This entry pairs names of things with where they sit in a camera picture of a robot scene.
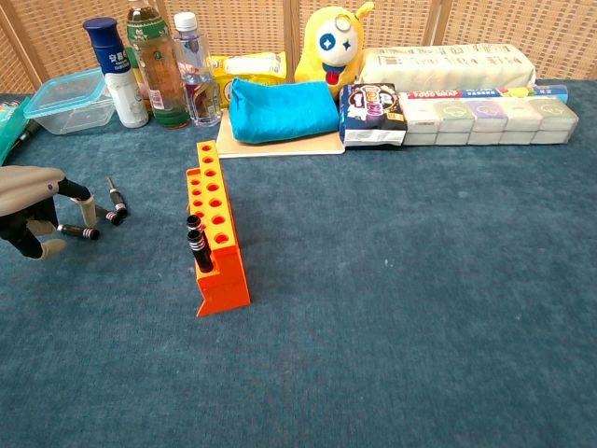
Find white bottle blue cap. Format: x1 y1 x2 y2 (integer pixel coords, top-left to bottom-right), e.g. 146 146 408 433
82 17 150 130

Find tea bottle green label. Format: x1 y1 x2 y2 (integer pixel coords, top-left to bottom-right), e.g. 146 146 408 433
125 0 192 131

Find black battery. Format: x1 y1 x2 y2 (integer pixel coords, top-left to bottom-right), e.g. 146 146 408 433
17 119 42 143

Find plastic food wrap box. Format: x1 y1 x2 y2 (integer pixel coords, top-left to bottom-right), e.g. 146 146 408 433
399 84 570 105

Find yellow plush toy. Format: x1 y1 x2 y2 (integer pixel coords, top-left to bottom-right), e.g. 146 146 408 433
293 1 376 99

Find pastel pocket tissue multipack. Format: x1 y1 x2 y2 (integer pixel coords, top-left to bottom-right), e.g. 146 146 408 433
400 98 580 147

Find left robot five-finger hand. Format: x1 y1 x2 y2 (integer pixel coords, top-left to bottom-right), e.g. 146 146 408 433
0 165 98 261

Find yellow snack package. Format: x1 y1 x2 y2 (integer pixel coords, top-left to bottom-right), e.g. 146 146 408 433
207 50 288 111

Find woven rattan folding screen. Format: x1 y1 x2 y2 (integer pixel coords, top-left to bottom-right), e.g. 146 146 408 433
0 0 597 94

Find clear water bottle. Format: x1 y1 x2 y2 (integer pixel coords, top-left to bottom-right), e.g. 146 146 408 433
172 11 223 128

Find clear container blue lid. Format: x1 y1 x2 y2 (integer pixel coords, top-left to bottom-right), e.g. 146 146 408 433
22 68 116 136

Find teal bag white packets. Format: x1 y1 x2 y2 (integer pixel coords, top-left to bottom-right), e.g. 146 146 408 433
0 95 33 165

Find dark purple pad pack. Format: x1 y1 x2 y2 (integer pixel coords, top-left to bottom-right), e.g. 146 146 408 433
339 82 409 149

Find white tissue roll pack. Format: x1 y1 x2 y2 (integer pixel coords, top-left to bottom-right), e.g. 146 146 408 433
361 43 536 92

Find folded blue cloth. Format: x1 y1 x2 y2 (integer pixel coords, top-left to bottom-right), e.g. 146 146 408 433
228 77 340 145

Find blue felt table mat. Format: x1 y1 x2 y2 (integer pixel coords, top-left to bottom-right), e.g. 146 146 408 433
0 78 597 448

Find orange bit holder rack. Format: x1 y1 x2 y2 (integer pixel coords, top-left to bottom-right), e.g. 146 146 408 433
185 139 253 318

